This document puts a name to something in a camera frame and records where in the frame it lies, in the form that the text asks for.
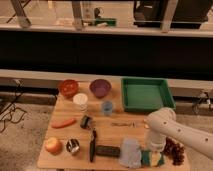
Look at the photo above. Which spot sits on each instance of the dark red grape bunch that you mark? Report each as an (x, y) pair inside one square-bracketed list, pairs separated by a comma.
[(174, 151)]

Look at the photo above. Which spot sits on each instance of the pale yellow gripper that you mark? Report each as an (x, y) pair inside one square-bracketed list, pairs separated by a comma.
[(154, 158)]

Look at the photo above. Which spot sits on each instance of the red bowl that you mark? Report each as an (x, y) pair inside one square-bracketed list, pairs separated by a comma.
[(68, 88)]

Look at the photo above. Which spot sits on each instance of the orange carrot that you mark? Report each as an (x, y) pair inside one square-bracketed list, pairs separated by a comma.
[(63, 124)]

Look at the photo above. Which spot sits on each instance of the red apple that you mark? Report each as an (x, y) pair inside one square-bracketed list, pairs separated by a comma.
[(53, 145)]

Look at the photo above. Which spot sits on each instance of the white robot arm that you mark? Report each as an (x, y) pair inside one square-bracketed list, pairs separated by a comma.
[(162, 124)]

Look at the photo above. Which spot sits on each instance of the green box in background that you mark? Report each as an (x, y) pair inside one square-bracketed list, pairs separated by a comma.
[(105, 22)]

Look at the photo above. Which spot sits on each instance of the yellow banana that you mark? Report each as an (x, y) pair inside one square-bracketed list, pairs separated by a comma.
[(145, 124)]

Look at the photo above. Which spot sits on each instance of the small blue cup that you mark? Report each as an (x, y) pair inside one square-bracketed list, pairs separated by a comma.
[(107, 108)]

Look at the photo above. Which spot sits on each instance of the teal green sponge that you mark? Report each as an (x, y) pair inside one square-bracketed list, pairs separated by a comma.
[(145, 160)]

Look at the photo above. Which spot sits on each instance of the purple bowl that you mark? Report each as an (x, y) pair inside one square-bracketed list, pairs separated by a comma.
[(100, 87)]

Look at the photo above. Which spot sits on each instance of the small black can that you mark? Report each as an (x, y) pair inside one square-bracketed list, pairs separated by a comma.
[(86, 122)]

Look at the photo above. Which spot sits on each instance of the light blue cloth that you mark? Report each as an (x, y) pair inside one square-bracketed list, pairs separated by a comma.
[(130, 153)]

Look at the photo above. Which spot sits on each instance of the dark rectangular block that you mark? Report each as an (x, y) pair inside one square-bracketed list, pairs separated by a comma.
[(109, 151)]

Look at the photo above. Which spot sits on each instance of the silver metal cup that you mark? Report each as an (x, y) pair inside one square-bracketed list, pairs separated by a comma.
[(73, 146)]

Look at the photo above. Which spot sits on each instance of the green plastic tray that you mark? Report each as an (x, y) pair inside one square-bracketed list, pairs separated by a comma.
[(145, 94)]

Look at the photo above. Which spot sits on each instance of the white paper cup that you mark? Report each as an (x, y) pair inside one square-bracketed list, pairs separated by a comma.
[(81, 100)]

